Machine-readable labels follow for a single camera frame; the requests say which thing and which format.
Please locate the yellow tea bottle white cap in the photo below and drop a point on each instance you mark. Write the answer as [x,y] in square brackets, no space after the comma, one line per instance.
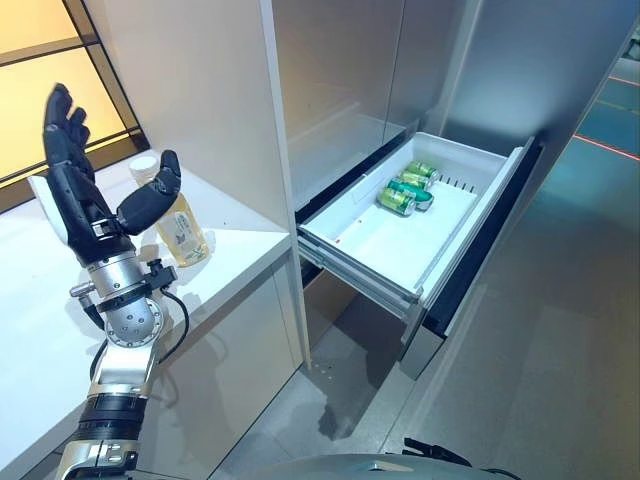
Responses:
[185,235]

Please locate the stainless bottom fridge drawer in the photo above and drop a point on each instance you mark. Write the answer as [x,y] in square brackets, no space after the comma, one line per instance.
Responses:
[327,300]

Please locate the stainless steel fridge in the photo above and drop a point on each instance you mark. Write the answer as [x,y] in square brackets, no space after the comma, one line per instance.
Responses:
[340,75]

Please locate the silver tall side panel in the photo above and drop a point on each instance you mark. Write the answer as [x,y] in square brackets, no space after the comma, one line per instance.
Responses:
[500,75]

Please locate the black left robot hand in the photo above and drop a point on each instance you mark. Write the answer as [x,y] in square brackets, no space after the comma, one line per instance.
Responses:
[75,200]

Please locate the silver robot legs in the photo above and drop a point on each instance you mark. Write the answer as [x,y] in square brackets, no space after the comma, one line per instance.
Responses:
[380,462]

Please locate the white fridge drawer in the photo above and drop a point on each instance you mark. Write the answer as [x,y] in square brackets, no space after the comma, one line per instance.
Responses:
[390,235]

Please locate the white tall cabinet panel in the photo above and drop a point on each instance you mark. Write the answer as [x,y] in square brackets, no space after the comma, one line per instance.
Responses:
[200,75]

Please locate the dark green can teal end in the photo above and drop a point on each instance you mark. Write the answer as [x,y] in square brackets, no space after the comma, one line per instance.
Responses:
[407,192]

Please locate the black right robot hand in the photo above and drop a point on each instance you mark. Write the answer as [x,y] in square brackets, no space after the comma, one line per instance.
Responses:
[435,446]

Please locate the black framed window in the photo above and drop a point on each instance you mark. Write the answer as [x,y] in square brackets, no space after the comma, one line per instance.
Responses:
[100,75]

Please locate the white counter cabinet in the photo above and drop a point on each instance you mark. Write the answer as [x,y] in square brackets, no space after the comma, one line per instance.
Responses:
[240,250]

